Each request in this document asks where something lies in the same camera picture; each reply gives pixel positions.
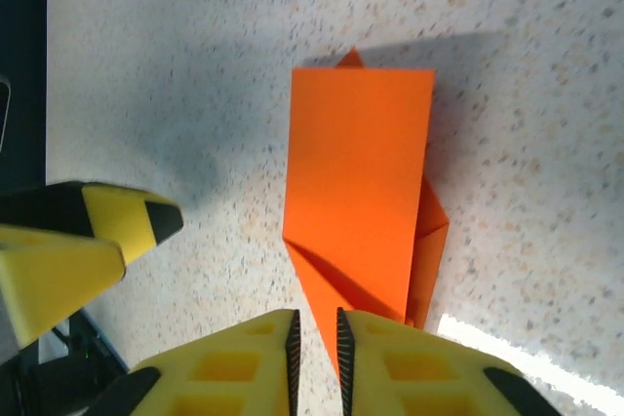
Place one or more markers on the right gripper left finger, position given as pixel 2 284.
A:
pixel 219 377

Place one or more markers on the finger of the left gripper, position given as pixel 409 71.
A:
pixel 117 216
pixel 53 275

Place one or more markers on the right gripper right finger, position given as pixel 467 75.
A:
pixel 419 377

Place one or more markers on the orange paper sheet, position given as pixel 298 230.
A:
pixel 356 167

